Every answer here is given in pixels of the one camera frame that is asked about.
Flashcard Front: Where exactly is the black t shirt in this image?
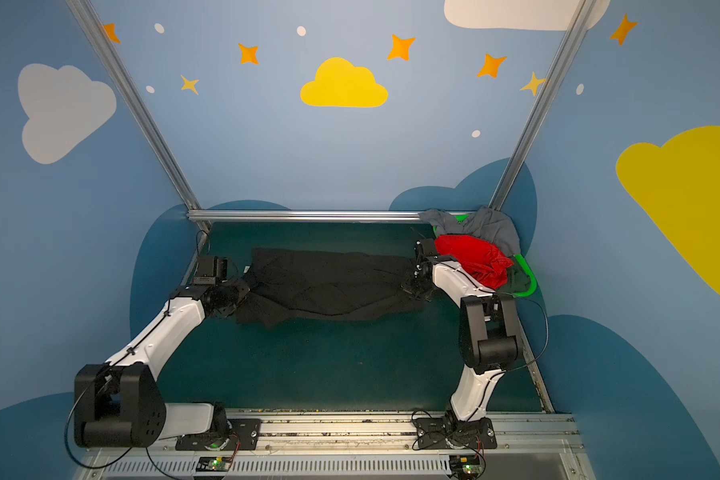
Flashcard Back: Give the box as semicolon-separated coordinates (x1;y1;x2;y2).
236;248;424;328

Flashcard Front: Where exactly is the red t shirt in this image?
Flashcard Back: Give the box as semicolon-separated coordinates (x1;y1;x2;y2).
435;235;513;290

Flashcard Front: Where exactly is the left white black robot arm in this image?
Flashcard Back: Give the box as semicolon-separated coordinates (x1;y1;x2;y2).
70;280;249;451

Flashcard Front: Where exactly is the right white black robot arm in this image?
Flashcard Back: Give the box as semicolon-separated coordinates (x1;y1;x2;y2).
402;239;523;422

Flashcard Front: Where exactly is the green plastic basket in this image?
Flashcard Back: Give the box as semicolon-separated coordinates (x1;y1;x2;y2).
419;207;537;297

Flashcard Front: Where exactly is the grey t shirt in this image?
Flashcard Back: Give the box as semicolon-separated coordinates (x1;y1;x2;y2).
418;206;521;257

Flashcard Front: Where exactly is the dark green t shirt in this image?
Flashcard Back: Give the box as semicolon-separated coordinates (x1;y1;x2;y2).
500;264;532;294

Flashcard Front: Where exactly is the left controller board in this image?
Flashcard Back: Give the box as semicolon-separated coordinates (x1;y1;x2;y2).
196;456;233;473

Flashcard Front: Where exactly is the controller board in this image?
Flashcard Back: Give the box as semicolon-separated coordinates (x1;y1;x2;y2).
448;455;485;480
196;456;233;473

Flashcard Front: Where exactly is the right controller board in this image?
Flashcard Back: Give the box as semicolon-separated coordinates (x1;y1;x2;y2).
448;455;485;480

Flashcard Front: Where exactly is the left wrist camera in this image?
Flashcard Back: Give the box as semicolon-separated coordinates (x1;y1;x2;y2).
192;256;228;285

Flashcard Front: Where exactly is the back aluminium frame rail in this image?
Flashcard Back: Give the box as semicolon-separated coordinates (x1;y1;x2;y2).
188;210;422;224

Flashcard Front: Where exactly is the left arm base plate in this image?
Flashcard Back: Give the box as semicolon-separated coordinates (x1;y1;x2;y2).
175;419;261;452

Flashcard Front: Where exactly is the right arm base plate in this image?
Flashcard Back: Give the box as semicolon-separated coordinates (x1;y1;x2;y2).
412;416;497;451

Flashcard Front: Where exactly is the left aluminium frame post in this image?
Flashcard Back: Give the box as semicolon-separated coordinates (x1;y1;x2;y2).
66;0;202;210

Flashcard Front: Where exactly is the aluminium frame post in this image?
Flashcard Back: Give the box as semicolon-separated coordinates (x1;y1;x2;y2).
489;0;598;210
66;0;202;210

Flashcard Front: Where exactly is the front aluminium rail bed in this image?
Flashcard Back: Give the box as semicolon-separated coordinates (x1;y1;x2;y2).
73;410;596;479

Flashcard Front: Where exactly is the right aluminium frame post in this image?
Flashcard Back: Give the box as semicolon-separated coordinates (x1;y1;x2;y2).
489;0;598;210

